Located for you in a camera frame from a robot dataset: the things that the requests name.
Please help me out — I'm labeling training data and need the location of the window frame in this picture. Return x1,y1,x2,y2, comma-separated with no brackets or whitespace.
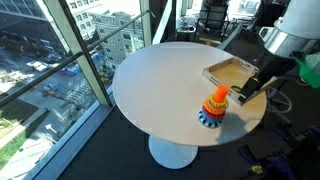
0,0,175,180

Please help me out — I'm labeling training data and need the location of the dark green toy ring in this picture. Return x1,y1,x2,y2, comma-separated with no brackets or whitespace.
230,85,243,94

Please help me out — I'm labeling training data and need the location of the shallow wooden crate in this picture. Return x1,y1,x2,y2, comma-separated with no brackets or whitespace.
201,55,280,107

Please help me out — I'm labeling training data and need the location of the black frame chair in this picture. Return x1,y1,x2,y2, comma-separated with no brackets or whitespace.
194,2,234,43

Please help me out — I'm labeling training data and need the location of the red toy ring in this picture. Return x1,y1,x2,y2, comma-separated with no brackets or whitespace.
201,107,227,121

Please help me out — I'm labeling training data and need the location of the blue black clamp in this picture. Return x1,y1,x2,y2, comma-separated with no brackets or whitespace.
237,144,295,180

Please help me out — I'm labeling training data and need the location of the blue toy ring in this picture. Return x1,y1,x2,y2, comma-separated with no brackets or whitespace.
198,110,225,125

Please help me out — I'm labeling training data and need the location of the orange toy ring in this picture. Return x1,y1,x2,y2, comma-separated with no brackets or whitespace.
203,99,229,117

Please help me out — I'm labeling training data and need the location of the white chair metal base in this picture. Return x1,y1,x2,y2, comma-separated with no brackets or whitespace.
265,85,294,115

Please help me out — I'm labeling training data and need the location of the black white striped ring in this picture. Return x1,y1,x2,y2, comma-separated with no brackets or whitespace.
197,113,224,130

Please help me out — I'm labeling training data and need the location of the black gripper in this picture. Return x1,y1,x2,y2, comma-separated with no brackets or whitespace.
239,55,298,102

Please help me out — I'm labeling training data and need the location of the orange toy rod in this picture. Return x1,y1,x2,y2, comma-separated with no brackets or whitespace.
213,84,231,104

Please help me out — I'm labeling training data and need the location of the white table pedestal base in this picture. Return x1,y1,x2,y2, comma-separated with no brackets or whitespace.
147,134,199,170

